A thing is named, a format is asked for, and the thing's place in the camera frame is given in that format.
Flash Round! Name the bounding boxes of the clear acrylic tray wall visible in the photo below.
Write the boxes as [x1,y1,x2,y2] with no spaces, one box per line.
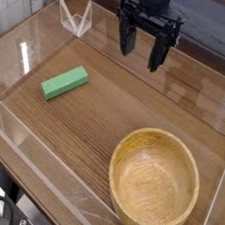
[0,0,225,225]

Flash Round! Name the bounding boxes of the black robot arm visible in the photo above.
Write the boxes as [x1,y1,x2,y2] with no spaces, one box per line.
[117,0,185,72]

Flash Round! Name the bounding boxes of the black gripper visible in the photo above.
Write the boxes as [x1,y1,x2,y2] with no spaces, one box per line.
[117,0,185,72]

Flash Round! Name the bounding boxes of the black equipment under table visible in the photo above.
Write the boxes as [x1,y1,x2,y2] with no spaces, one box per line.
[0,204,38,225]

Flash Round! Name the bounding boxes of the brown wooden bowl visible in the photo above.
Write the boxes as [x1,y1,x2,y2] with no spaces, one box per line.
[109,128,200,225]

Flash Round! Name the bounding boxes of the clear acrylic corner bracket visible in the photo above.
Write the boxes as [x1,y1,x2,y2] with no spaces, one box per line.
[59,0,92,37]

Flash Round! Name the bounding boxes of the green rectangular block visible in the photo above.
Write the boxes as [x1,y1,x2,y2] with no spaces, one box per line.
[41,66,89,100]

